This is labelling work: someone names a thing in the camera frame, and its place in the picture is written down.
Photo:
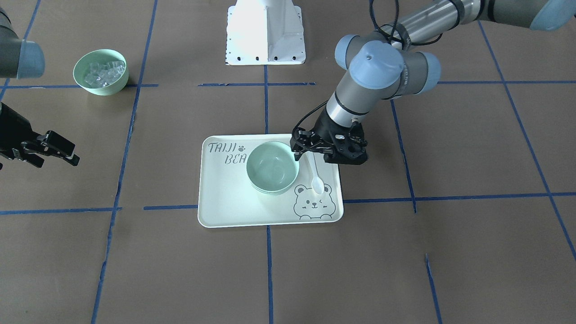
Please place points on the green bowl with ice cubes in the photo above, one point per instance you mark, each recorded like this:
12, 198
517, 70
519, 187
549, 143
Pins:
101, 72

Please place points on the white camera stand base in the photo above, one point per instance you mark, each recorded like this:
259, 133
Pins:
264, 32

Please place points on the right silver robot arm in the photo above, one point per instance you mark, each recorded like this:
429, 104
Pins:
20, 58

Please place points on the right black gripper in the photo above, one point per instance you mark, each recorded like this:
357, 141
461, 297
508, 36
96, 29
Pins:
10, 127

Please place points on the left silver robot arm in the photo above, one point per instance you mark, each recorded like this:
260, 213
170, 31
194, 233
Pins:
382, 66

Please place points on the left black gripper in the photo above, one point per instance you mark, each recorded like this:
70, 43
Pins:
322, 128

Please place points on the white plastic spoon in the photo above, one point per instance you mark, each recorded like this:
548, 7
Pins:
316, 181

